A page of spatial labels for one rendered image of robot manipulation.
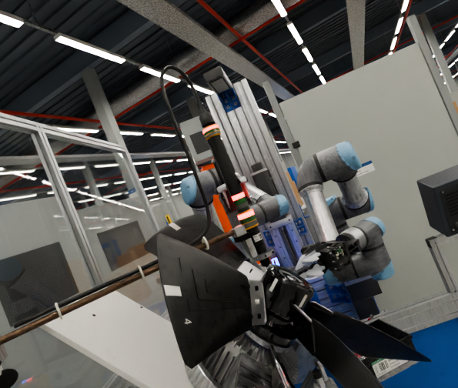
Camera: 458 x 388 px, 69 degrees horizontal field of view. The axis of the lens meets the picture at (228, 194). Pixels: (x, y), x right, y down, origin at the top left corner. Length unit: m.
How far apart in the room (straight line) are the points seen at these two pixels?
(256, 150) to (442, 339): 1.16
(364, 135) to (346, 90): 0.37
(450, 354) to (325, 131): 1.76
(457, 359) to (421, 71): 2.09
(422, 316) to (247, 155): 1.09
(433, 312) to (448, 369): 0.21
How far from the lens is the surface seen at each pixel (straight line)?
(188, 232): 0.91
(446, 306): 1.42
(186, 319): 0.56
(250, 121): 1.87
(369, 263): 1.18
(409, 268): 2.93
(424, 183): 1.33
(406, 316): 1.39
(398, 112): 2.89
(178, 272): 0.58
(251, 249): 0.86
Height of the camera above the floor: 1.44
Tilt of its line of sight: 1 degrees up
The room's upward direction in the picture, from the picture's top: 22 degrees counter-clockwise
